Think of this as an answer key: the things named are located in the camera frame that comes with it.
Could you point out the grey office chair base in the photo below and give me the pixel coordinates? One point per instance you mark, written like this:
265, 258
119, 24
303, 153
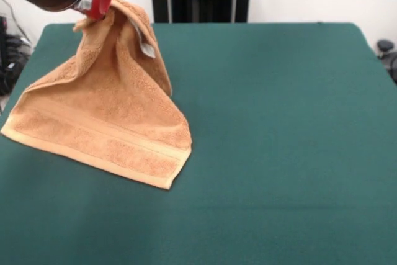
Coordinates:
386, 46

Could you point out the dark green table cloth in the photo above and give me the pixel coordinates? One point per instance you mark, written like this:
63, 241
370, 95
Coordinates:
263, 153

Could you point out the tan terry towel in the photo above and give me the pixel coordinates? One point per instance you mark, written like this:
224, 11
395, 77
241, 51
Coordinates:
102, 106

